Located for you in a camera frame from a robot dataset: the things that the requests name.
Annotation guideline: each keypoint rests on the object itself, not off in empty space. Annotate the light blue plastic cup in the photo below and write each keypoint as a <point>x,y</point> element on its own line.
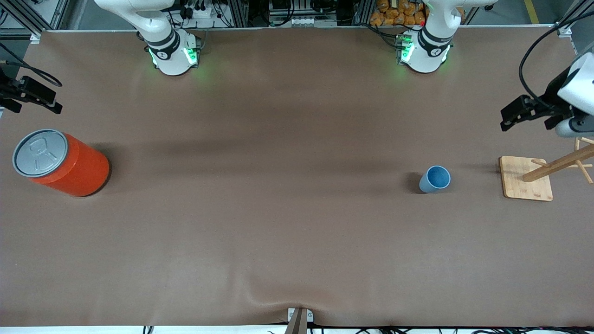
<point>434,178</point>

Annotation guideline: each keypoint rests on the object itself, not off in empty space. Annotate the orange can grey lid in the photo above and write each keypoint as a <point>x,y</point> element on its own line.
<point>79,167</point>

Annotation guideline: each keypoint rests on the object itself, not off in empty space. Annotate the orange snack packets pile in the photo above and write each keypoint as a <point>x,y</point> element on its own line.
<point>394,16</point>

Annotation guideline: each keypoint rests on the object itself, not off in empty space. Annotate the grey bracket with brown strut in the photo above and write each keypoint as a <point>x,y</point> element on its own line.
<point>297,324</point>

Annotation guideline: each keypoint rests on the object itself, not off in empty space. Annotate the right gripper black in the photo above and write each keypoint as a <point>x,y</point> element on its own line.
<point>10,90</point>

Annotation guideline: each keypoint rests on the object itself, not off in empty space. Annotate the brown table cloth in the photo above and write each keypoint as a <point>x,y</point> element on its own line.
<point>297,232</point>

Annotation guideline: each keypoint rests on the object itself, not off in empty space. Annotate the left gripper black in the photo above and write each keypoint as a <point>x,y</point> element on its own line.
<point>553,98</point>

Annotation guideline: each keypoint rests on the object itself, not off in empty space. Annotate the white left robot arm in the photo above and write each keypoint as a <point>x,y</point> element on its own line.
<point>427,46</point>

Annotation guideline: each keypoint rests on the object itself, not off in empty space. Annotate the aluminium corner frame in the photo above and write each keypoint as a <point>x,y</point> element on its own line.
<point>564,28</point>
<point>23,16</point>

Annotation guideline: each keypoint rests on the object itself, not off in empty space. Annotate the wooden cup rack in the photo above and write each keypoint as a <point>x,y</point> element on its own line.
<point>524,178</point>

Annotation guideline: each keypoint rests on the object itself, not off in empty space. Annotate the white power strip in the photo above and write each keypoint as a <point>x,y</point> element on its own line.
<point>202,13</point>

